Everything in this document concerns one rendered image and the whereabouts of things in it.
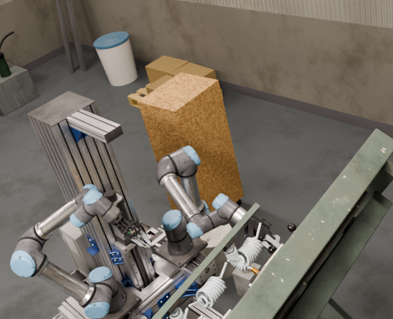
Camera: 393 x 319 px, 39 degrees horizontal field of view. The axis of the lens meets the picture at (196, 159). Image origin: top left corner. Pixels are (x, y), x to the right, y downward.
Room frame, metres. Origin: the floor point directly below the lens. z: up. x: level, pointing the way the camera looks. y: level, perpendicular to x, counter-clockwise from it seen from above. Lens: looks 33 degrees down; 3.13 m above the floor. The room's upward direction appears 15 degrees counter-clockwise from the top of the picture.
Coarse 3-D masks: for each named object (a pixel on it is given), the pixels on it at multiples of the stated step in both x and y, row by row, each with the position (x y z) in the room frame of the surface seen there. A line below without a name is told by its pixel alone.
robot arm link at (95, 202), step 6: (90, 192) 1.92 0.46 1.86; (96, 192) 1.92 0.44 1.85; (84, 198) 1.91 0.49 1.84; (90, 198) 1.90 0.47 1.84; (96, 198) 1.90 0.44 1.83; (102, 198) 1.91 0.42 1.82; (84, 204) 1.92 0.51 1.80; (90, 204) 1.90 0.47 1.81; (96, 204) 1.89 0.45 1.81; (102, 204) 1.89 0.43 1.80; (108, 204) 1.90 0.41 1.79; (90, 210) 1.89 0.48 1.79; (96, 210) 1.89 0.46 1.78; (102, 210) 1.88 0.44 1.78; (108, 210) 1.88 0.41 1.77; (102, 216) 1.89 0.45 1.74
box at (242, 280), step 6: (252, 264) 2.20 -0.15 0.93; (234, 270) 2.19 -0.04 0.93; (234, 276) 2.17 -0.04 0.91; (240, 276) 2.14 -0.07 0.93; (246, 276) 2.13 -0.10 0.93; (252, 276) 2.12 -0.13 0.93; (240, 282) 2.14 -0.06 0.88; (246, 282) 2.11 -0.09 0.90; (252, 282) 2.10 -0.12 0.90; (240, 288) 2.15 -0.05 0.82; (246, 288) 2.12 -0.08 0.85; (240, 294) 2.16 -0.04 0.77
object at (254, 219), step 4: (252, 216) 1.89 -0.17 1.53; (252, 220) 1.87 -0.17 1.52; (256, 220) 1.87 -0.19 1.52; (260, 220) 1.85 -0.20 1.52; (264, 220) 1.86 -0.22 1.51; (256, 224) 1.85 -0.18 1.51; (264, 224) 1.85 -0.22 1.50; (256, 228) 1.81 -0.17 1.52; (260, 228) 1.80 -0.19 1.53; (268, 228) 1.82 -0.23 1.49; (256, 232) 1.80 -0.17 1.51; (260, 232) 1.79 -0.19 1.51; (260, 236) 1.79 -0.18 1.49; (264, 236) 1.78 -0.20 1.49; (260, 240) 1.79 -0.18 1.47
